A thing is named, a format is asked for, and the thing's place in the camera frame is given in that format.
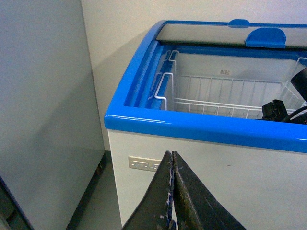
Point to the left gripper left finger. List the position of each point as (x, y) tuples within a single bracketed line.
[(154, 212)]

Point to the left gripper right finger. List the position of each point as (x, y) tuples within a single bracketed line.
[(195, 206)]

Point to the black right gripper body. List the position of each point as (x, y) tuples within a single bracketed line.
[(274, 110)]

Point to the blue lid handle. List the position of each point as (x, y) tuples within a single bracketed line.
[(239, 23), (266, 38)]

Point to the white chest freezer blue rim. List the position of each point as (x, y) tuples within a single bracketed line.
[(256, 169)]

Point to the silver freezer nameplate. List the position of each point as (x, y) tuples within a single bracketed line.
[(145, 164)]

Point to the grey cabinet side panel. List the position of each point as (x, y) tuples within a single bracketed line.
[(50, 135)]

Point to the white wire freezer basket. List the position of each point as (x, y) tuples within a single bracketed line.
[(222, 85)]

